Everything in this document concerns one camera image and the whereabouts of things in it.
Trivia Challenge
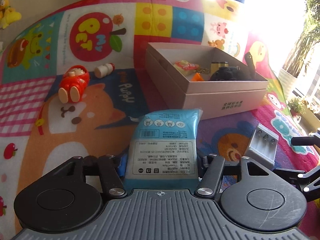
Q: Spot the blue tissue pack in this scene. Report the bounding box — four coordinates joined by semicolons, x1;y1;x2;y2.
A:
124;109;203;191

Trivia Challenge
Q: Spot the black plush toy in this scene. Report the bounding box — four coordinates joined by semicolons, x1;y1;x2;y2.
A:
210;52;256;81

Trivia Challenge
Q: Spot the white grey battery charger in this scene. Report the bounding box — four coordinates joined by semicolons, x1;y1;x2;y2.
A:
244;124;279;170

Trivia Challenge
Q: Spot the white bottle red cap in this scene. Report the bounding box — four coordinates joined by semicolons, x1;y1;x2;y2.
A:
94;63;115;79

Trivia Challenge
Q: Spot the small red potted plant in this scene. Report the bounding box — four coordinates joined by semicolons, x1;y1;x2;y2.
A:
287;97;306;116

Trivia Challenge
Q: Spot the white ribbed plant pot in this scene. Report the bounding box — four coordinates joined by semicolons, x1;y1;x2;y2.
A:
278;68;298;99

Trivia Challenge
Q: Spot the red hooded doll figure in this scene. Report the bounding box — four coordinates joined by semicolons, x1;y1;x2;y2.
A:
58;65;90;103

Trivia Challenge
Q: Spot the yellow toast toy keychain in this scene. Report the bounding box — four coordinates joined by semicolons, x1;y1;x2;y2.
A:
173;60;210;76

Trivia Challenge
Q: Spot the orange pumpkin shell toy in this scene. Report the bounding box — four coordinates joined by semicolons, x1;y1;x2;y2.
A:
191;73;204;82

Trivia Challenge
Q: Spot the yellow green plush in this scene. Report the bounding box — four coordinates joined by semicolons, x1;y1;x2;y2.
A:
1;0;22;29

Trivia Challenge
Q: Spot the pink cardboard box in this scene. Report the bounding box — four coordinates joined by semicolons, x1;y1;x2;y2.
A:
145;43;268;119

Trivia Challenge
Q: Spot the colourful cartoon play mat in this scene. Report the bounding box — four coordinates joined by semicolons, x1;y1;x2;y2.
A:
1;0;319;239

